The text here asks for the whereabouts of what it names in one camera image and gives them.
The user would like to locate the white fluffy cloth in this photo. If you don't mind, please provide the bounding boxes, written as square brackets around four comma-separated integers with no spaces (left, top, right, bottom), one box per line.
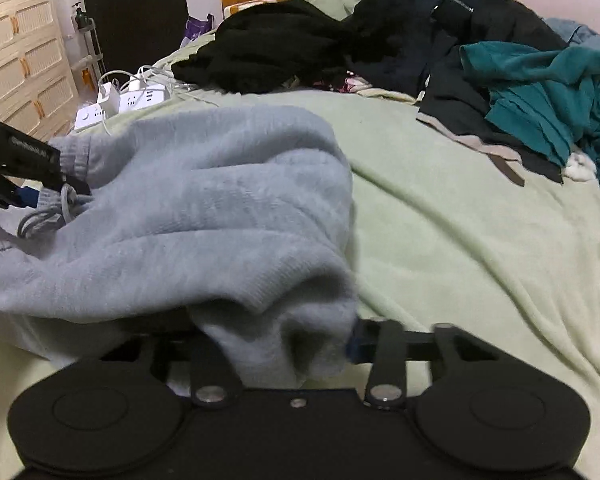
[561,152,599,182]

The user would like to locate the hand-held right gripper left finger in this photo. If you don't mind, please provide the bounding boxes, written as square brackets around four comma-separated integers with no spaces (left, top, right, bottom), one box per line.
[100,330,244,407]

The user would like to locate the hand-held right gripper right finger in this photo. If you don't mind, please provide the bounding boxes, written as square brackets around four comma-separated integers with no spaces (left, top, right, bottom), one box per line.
[346,317,502,409]

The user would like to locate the blue-grey blanket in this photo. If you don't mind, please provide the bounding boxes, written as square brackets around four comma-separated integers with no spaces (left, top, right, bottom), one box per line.
[544,16,600,57]

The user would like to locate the white gift box orange ribbon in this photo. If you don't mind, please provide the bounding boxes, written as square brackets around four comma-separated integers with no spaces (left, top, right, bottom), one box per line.
[224,0,267,17]

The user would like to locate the dark door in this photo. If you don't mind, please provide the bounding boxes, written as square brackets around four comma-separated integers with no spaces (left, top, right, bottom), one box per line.
[79,0,189,79]

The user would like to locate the dark pump bottle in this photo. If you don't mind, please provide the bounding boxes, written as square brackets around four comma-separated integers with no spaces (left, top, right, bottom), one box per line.
[71,2,92,32]

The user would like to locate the light green bed sheet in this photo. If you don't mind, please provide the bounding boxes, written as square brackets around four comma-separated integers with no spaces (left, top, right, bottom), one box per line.
[0,30,600,480]

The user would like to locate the teal garment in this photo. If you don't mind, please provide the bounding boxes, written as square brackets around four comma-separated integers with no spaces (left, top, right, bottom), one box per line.
[459,41,600,207]

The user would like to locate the cream drawer cabinet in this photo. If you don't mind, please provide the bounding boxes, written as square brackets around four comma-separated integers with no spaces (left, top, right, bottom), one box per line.
[0,0,79,144]

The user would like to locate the white power strip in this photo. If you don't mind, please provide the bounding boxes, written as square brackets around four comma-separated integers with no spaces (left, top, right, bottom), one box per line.
[116,87,169,114]

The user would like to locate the white cable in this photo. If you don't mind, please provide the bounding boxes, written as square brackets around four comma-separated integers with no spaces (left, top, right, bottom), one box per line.
[99,64,222,137]

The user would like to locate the black pants beige trim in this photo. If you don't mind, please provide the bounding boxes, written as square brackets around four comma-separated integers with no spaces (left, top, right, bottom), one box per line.
[415,55,567,187]

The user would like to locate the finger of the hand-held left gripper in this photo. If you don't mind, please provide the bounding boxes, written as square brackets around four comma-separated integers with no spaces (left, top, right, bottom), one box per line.
[0,169,42,211]
[7,134,92,197]

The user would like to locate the white patterned cloth strip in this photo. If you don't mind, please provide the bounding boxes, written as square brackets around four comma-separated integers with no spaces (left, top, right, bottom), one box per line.
[74,105,107,134]

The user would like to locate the black fleece sweater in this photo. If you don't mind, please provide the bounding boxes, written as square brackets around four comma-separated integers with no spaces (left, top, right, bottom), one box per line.
[172,0,362,96]

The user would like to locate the dark jacket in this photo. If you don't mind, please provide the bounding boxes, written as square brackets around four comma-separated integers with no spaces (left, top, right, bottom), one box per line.
[349,0,572,102]

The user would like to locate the metal rack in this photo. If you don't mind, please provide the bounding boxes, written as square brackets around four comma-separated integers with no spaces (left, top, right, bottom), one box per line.
[69,15,107,97]

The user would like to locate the pink patterned cloth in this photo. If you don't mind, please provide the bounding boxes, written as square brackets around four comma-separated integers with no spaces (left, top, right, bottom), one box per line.
[324,71,372,94]

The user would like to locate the purple bag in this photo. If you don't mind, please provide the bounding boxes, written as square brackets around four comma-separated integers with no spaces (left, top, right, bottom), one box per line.
[180,13,217,49]

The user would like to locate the grey sweatpants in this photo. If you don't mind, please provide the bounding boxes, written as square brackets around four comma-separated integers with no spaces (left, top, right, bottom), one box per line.
[0,105,359,392]

